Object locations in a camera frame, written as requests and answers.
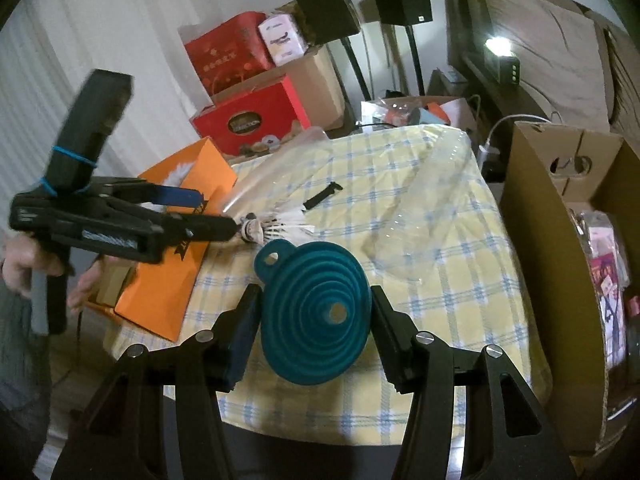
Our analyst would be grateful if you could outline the teal collapsible silicone funnel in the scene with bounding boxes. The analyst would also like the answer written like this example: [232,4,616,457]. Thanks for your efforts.
[254,240,372,386]

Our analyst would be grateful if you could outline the person left hand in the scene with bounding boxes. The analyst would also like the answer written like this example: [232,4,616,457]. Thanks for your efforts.
[1,234,111,310]

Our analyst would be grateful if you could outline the red patterned gift bag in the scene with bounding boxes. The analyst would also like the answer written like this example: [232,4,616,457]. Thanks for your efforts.
[184,11,276,96]

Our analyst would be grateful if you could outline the clear plastic tube right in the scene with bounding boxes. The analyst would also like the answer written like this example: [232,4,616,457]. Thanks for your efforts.
[366,127,474,283]

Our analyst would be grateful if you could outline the bright lamp device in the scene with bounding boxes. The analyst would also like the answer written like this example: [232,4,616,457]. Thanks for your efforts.
[463,35,521,87]

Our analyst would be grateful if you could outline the orange cardboard box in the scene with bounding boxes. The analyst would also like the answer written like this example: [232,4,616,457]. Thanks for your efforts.
[87,138,236,342]

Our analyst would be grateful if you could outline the pink packaged items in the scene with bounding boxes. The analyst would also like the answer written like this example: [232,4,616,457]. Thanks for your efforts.
[570,210,631,372]

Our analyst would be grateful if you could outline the white feather shuttlecock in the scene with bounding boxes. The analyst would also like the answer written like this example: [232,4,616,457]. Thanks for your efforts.
[239,205,314,247]

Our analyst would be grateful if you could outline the black plastic clip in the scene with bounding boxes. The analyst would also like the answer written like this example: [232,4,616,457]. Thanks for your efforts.
[303,182,343,211]

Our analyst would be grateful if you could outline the red collection gift box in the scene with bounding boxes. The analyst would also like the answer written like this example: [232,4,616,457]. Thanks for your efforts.
[191,76,311,158]

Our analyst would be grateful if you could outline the white fluffy duster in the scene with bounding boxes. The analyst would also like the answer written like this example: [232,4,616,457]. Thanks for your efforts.
[141,162,194,212]

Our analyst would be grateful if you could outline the white pink tissue pack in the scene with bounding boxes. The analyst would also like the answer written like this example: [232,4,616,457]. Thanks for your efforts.
[258,13,308,66]

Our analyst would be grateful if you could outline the yellow plaid tablecloth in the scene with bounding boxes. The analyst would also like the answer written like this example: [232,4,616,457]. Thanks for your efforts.
[102,122,554,446]

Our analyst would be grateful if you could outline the clutter box with plastic bags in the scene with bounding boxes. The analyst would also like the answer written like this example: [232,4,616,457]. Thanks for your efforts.
[360,96,477,130]

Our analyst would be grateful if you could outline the brown bed headboard cushion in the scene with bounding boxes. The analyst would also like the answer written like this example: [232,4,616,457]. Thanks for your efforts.
[447,0,639,144]

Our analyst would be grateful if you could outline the large open cardboard box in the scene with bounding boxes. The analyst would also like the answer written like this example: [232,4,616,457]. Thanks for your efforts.
[500,122,639,455]

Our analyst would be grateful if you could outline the brown cardboard box rear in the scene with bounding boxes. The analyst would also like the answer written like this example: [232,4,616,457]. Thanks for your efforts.
[209,1,347,134]

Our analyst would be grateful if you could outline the black speaker right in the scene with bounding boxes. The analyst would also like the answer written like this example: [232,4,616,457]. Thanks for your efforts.
[374,0,433,96]

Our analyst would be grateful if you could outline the yellow sponge block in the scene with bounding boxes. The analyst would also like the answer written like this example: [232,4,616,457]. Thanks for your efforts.
[96,262,136,308]

